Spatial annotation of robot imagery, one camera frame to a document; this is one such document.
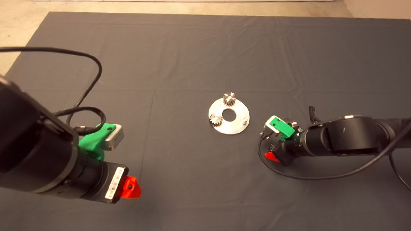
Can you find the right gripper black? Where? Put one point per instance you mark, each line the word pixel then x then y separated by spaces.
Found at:
pixel 292 149

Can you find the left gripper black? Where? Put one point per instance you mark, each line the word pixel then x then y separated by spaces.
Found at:
pixel 104 179

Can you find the small steel gear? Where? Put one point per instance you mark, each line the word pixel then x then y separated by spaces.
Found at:
pixel 274 148

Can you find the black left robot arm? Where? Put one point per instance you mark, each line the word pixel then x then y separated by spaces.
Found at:
pixel 32 144

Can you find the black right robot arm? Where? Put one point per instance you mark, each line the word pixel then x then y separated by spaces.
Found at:
pixel 353 134

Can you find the steel pinion gear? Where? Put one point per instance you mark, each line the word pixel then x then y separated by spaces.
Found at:
pixel 215 121
pixel 229 99

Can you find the round metal plate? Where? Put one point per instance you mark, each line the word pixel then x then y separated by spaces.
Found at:
pixel 237 126

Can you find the dark grey table cloth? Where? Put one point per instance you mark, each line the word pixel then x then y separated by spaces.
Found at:
pixel 192 57

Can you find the green right camera mount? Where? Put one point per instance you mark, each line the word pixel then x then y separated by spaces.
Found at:
pixel 282 128

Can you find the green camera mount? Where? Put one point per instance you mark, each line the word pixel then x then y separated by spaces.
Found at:
pixel 282 128
pixel 93 140

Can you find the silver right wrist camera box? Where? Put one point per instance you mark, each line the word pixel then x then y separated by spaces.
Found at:
pixel 267 123

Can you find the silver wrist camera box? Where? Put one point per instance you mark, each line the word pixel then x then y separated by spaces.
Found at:
pixel 116 138
pixel 267 123

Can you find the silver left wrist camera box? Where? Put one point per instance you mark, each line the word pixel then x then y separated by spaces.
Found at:
pixel 116 138

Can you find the green left camera mount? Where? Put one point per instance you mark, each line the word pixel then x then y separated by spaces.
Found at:
pixel 93 140

